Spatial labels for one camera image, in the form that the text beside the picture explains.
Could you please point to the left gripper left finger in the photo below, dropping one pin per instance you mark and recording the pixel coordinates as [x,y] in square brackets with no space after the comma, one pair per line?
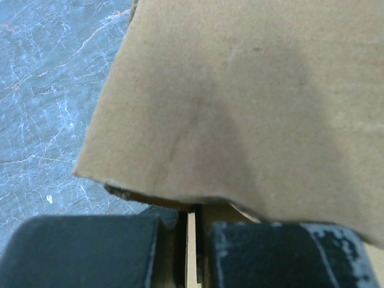
[144,250]

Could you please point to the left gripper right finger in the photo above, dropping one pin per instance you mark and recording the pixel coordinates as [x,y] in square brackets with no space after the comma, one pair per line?
[233,251]

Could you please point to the brown cardboard box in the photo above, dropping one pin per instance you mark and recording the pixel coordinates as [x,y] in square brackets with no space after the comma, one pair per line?
[273,106]

